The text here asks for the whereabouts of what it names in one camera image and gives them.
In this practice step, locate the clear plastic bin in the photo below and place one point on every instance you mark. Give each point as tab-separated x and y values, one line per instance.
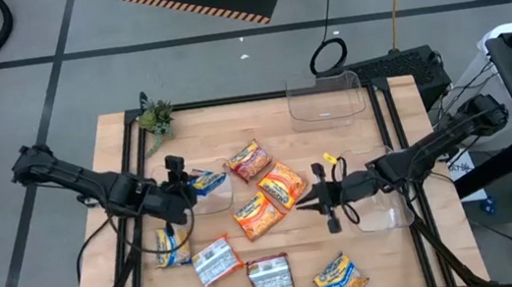
384	213
219	200
324	100

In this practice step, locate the small green succulent plant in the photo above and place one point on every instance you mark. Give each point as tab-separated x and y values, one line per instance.
157	117

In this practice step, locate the black computer case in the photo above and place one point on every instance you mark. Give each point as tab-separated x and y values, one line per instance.
399	67

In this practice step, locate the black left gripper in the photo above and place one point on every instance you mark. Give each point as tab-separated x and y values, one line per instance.
169	199

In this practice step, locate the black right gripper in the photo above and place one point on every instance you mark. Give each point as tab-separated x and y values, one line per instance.
348	188

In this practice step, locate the orange Maruchan noodle packet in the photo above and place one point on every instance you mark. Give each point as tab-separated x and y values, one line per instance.
215	264
282	184
258	216

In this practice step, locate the yellow gripper tag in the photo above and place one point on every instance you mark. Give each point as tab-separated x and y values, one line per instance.
330	158

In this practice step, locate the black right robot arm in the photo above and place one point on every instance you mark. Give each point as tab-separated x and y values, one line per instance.
434	142

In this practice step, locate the black aluminium table frame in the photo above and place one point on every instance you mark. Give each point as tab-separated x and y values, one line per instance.
250	98

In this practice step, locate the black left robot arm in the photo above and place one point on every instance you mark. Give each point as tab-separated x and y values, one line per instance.
77	179

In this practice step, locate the white paper label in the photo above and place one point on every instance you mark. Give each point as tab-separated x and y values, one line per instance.
462	168

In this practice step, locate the blue Maruchan noodle packet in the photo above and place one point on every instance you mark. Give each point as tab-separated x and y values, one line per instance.
340	278
211	181
173	248

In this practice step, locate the small blue object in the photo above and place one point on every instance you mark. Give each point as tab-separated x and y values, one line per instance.
488	206

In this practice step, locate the red Maruchan noodle packet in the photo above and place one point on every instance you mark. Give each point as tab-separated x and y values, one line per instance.
249	160
269	275

